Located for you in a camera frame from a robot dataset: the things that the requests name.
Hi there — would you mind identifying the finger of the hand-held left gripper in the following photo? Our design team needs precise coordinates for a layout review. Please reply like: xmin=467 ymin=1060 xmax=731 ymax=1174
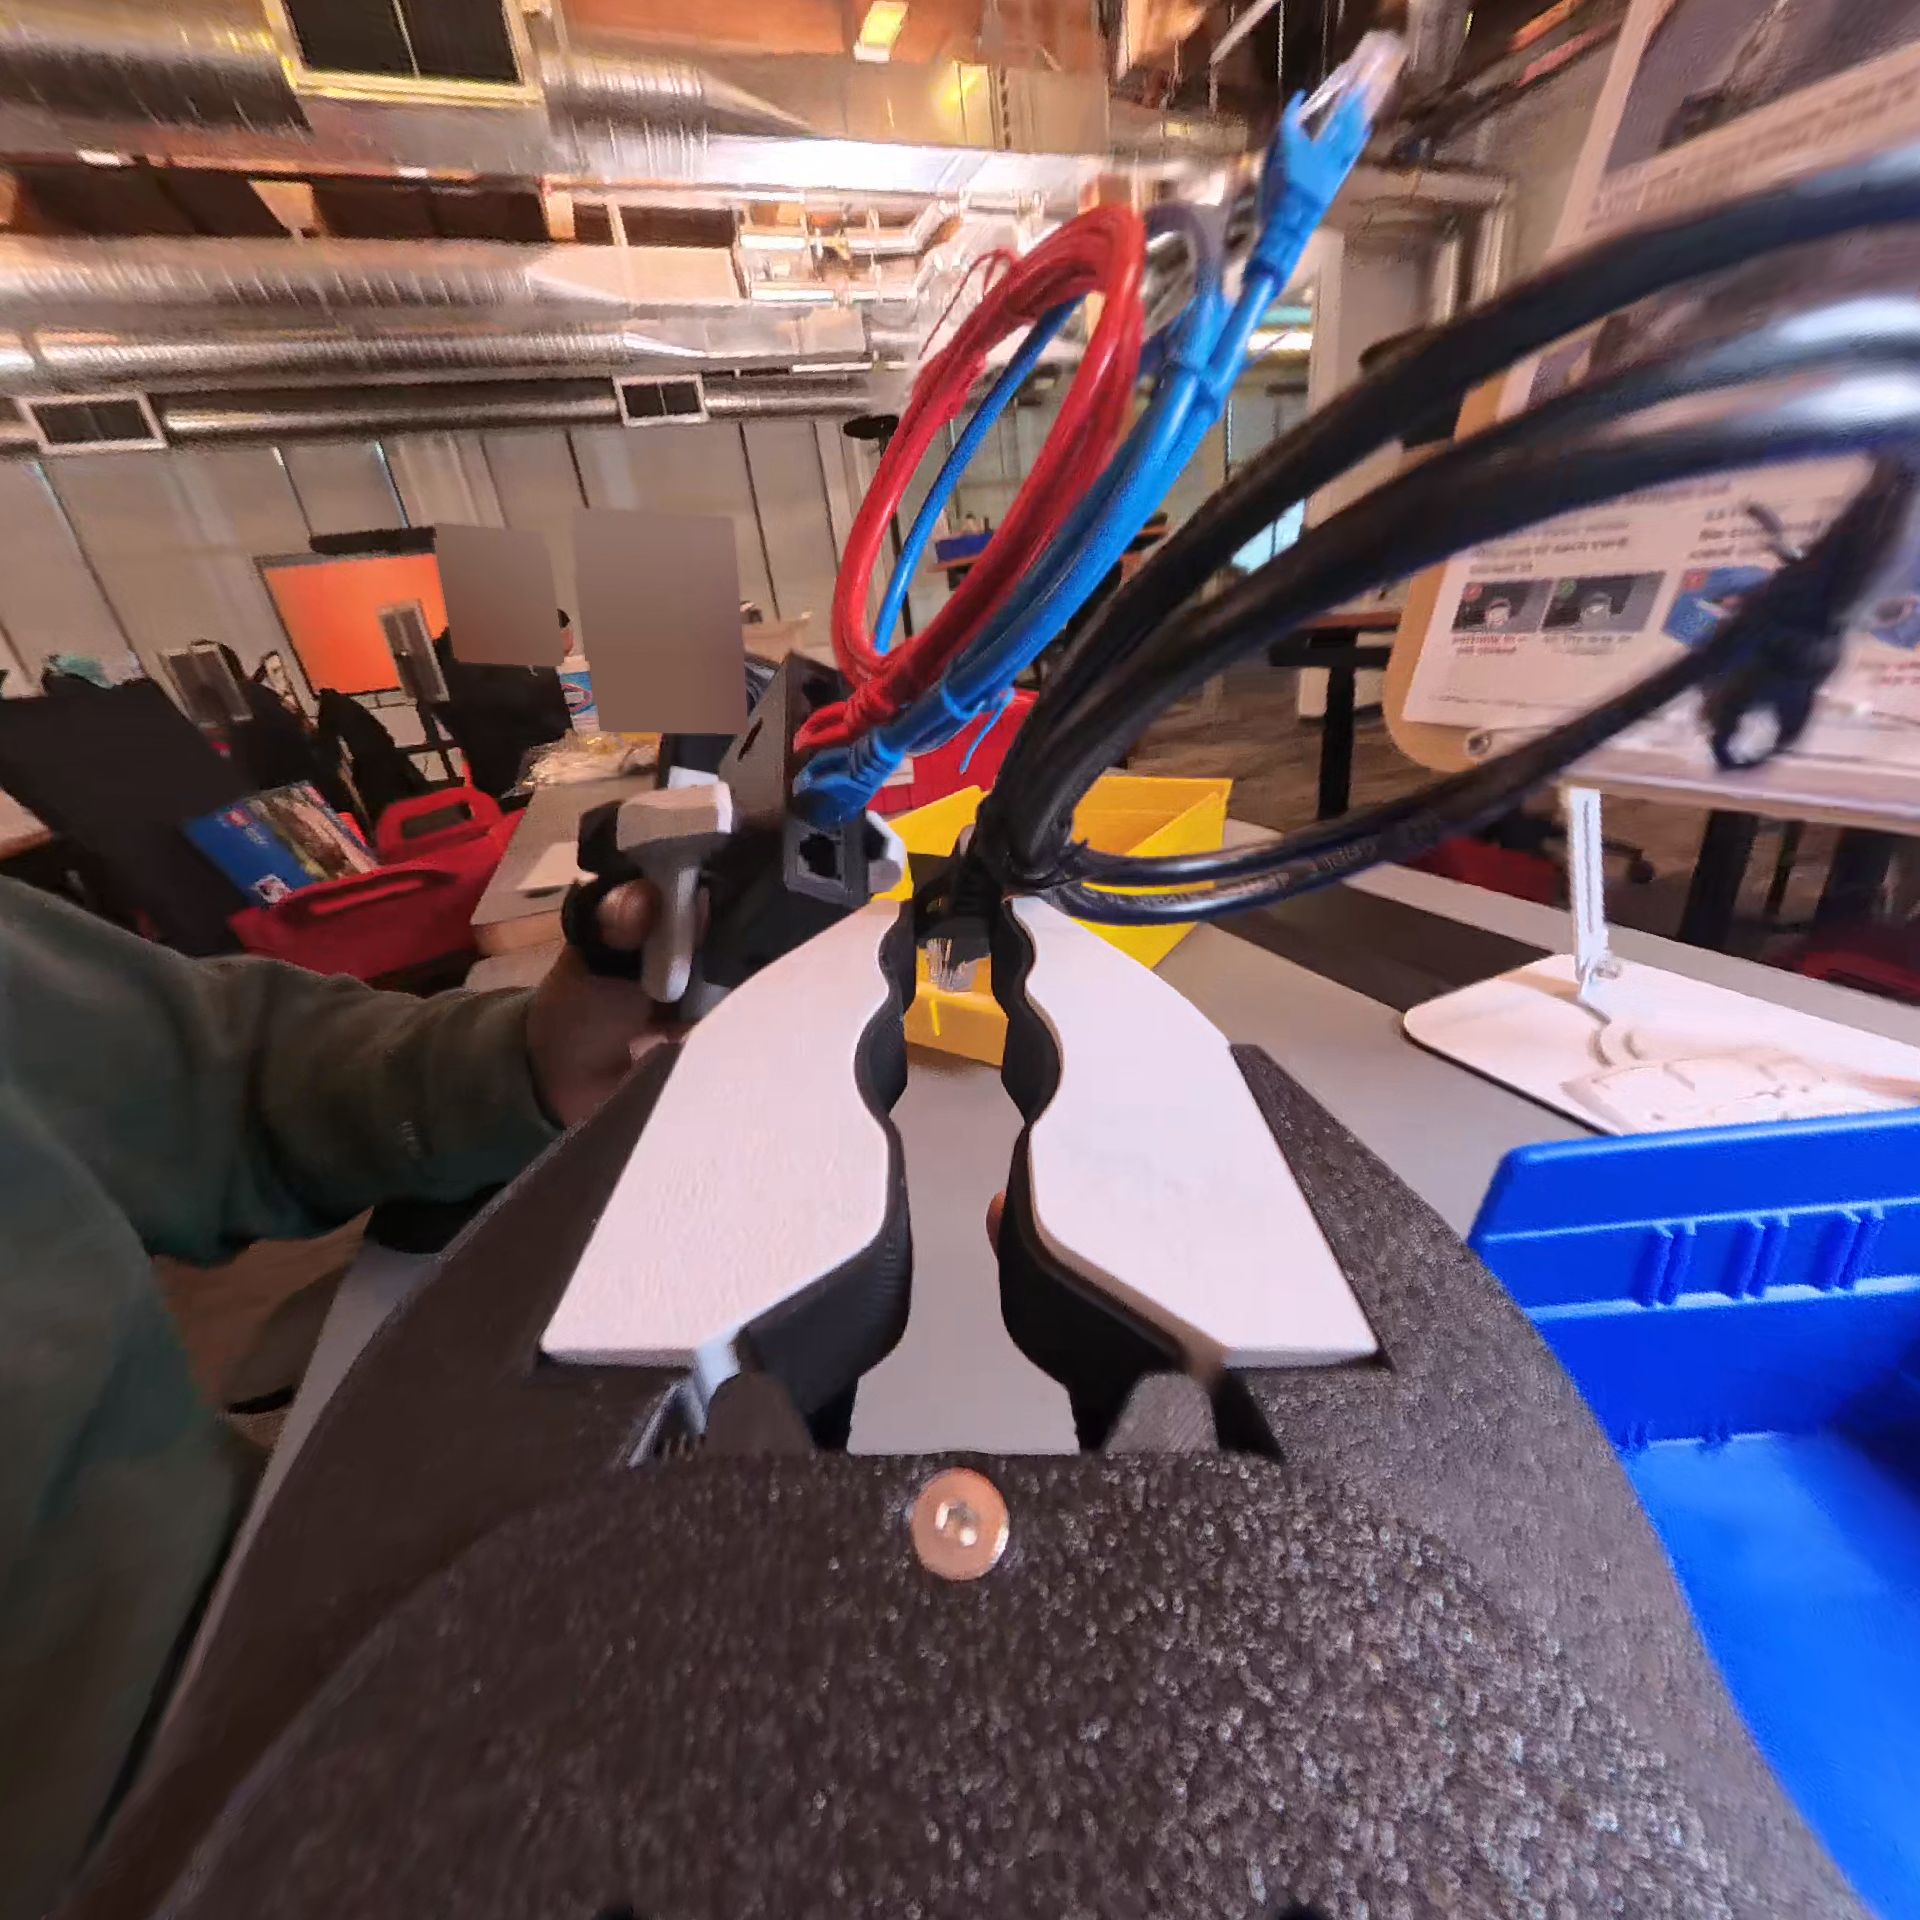
xmin=612 ymin=780 xmax=740 ymax=847

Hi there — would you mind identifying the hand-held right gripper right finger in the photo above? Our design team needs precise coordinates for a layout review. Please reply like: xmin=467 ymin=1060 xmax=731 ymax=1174
xmin=990 ymin=895 xmax=1383 ymax=1448

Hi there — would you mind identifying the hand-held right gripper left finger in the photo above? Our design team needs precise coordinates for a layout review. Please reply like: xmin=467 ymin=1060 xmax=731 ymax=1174
xmin=537 ymin=902 xmax=920 ymax=1461

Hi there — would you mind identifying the black ethernet port block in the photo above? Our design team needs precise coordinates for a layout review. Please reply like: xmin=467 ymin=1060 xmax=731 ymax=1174
xmin=718 ymin=648 xmax=911 ymax=911

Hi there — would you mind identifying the black ethernet cable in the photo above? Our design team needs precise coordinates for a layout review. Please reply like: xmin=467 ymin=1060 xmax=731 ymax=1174
xmin=911 ymin=151 xmax=1920 ymax=998

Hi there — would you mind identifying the red ethernet cable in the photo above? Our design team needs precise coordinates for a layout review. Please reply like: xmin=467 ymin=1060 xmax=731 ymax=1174
xmin=791 ymin=201 xmax=1153 ymax=753

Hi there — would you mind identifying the blue plastic bin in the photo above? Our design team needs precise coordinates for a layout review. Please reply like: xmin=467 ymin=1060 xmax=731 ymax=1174
xmin=1468 ymin=1105 xmax=1920 ymax=1920

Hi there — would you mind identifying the blue ethernet cable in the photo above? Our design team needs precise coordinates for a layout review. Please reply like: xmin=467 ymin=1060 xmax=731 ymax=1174
xmin=785 ymin=29 xmax=1414 ymax=830

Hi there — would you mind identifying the person's left forearm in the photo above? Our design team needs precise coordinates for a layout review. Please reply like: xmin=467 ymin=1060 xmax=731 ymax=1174
xmin=0 ymin=878 xmax=564 ymax=1263

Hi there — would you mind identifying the person's left hand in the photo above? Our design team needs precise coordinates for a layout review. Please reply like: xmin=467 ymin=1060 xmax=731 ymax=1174
xmin=526 ymin=878 xmax=705 ymax=1128

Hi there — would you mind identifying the red plastic tote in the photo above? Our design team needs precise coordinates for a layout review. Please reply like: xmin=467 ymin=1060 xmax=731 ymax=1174
xmin=230 ymin=855 xmax=518 ymax=984
xmin=375 ymin=785 xmax=505 ymax=864

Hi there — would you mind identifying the red plastic bin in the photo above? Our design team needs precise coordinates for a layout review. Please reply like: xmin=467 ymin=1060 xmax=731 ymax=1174
xmin=900 ymin=692 xmax=1040 ymax=816

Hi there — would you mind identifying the yellow plastic bin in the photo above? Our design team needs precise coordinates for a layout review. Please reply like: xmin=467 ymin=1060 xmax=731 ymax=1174
xmin=896 ymin=773 xmax=1235 ymax=1069

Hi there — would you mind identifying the orange display screen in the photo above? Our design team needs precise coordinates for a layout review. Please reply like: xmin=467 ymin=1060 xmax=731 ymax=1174
xmin=251 ymin=546 xmax=453 ymax=701

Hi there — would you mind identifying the blue printed cardboard box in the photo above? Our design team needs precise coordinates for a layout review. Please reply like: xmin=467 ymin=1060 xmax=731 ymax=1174
xmin=183 ymin=780 xmax=380 ymax=905

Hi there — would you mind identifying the wooden poster board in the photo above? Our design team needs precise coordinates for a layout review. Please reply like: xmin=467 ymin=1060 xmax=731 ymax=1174
xmin=1383 ymin=0 xmax=1920 ymax=777

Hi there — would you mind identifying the white stand with base plate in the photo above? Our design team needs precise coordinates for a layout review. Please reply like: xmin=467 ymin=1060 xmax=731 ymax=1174
xmin=1400 ymin=785 xmax=1920 ymax=1136

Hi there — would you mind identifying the silver ventilation duct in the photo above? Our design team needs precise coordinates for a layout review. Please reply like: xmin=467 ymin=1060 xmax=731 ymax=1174
xmin=0 ymin=374 xmax=887 ymax=448
xmin=0 ymin=230 xmax=903 ymax=383
xmin=0 ymin=0 xmax=1247 ymax=204

